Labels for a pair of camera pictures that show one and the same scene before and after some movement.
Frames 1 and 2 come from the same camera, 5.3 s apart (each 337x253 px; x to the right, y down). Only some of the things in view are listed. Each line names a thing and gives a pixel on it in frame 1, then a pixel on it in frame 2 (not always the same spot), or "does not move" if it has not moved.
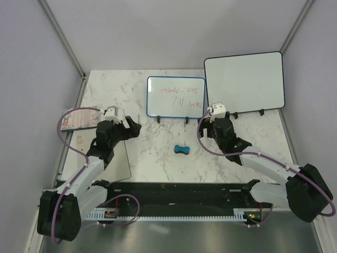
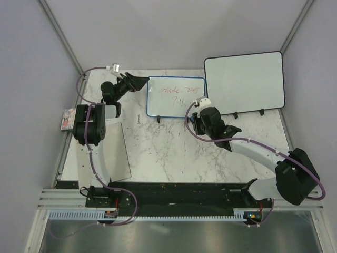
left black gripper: (132, 131) -> (136, 83)
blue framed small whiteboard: (176, 97) does not move
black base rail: (182, 196) does not move
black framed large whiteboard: (246, 83) does not move
